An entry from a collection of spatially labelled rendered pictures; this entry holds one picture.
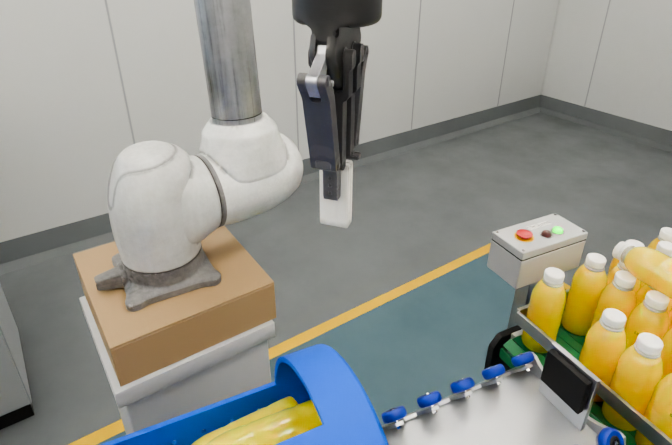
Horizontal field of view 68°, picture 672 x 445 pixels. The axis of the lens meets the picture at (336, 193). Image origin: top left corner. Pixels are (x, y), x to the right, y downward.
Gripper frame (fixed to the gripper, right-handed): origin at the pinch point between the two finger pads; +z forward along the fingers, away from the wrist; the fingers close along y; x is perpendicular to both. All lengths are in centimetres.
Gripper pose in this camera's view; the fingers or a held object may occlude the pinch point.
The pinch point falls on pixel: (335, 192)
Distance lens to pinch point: 50.2
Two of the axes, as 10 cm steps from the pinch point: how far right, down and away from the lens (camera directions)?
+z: -0.1, 8.8, 4.7
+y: -3.2, 4.5, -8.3
